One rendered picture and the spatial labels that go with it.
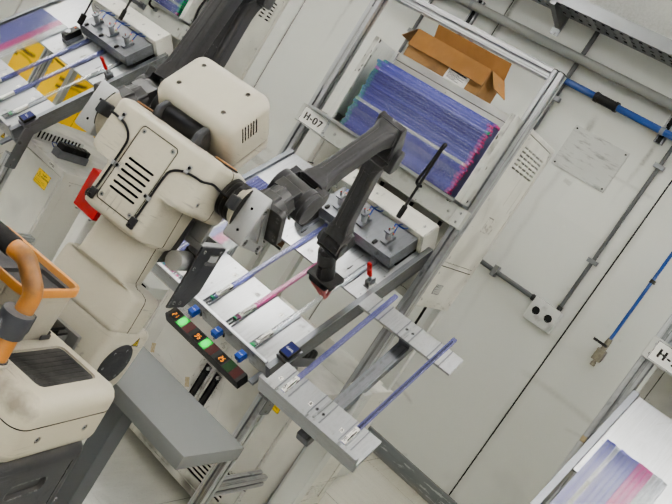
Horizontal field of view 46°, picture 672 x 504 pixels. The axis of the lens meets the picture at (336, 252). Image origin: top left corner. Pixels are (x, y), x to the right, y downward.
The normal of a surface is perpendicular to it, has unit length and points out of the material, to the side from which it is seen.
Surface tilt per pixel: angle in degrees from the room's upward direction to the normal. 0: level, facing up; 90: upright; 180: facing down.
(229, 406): 90
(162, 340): 90
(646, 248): 90
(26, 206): 90
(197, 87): 48
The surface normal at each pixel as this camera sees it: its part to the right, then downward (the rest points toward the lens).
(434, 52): -0.36, -0.25
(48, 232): 0.70, 0.54
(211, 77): 0.10, -0.59
